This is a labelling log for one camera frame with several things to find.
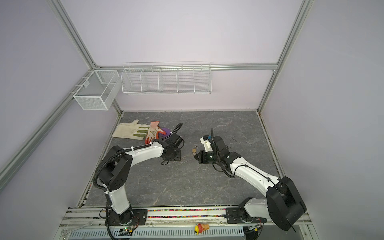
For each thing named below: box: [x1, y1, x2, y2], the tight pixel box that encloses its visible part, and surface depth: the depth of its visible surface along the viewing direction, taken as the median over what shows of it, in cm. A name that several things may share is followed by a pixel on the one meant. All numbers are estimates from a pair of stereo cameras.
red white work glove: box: [145, 121, 167, 145], surface depth 107 cm
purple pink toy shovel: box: [158, 127, 171, 138], surface depth 109 cm
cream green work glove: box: [112, 119, 150, 140], surface depth 111 cm
